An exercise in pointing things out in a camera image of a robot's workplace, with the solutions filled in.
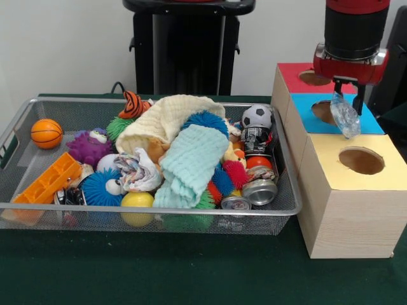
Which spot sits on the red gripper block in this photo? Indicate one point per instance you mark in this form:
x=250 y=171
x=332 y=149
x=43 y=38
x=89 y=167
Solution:
x=350 y=70

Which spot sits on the light blue waffle cloth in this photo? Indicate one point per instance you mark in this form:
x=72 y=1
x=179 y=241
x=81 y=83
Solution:
x=191 y=166

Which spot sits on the cream waffle cloth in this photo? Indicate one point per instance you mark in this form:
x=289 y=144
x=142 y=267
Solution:
x=165 y=121

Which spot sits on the orange plastic toy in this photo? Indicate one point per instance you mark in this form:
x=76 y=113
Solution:
x=48 y=181

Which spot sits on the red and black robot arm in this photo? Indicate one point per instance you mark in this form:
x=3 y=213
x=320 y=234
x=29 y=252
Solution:
x=355 y=28

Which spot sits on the shallow clear mesh bin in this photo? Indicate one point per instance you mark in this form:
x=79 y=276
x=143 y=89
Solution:
x=159 y=219

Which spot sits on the black flat panel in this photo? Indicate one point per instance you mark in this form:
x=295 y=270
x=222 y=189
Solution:
x=397 y=76

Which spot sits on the green cloth side table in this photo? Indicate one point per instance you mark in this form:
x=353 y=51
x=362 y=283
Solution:
x=399 y=121

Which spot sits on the black and white soccer ball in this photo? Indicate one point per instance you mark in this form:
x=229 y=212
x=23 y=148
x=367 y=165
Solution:
x=257 y=115

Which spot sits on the orange striped tiger toy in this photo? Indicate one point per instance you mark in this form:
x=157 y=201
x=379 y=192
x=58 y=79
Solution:
x=133 y=105

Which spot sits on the yellow ball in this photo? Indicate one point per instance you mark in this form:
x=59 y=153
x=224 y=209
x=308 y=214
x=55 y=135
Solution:
x=138 y=204

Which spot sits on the dark green table cloth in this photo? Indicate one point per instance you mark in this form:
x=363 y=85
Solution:
x=191 y=273

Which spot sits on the purple spiky ball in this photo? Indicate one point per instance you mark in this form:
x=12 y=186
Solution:
x=89 y=148

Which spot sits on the blue spiky ball with eyes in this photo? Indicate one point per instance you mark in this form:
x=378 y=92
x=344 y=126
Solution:
x=98 y=189

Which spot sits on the orange basketball toy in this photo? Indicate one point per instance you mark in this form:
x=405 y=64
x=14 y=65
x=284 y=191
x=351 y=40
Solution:
x=46 y=133

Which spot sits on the black pedestal stand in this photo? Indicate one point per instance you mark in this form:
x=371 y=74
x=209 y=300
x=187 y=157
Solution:
x=184 y=51

